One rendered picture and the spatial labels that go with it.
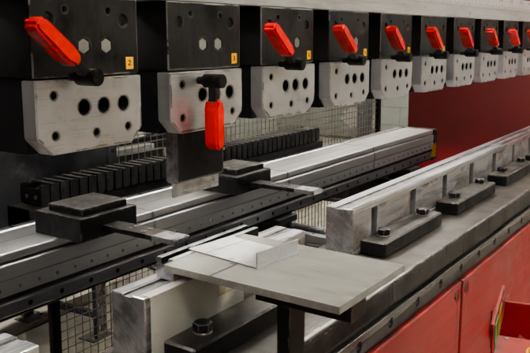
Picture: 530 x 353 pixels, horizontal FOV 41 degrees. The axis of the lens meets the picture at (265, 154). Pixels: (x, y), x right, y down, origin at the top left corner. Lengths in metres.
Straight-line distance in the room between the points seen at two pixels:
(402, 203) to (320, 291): 0.76
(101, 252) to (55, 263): 0.10
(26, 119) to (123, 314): 0.32
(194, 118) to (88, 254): 0.38
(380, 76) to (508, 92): 1.67
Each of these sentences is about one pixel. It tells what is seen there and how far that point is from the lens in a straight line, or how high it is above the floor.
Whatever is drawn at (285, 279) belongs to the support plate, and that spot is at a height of 1.00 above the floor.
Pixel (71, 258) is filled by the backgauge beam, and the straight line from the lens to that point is 1.19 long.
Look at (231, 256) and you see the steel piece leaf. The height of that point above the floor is 1.00.
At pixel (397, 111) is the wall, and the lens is 8.78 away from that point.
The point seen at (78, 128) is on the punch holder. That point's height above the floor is 1.20.
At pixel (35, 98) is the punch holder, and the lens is 0.75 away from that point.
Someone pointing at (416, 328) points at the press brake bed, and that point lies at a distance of 1.43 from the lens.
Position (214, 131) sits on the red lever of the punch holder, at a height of 1.18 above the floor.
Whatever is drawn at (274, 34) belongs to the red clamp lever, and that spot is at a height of 1.30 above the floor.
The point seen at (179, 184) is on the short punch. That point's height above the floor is 1.10.
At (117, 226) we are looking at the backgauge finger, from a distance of 1.13.
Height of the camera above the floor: 1.30
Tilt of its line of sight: 10 degrees down
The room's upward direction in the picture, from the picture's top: straight up
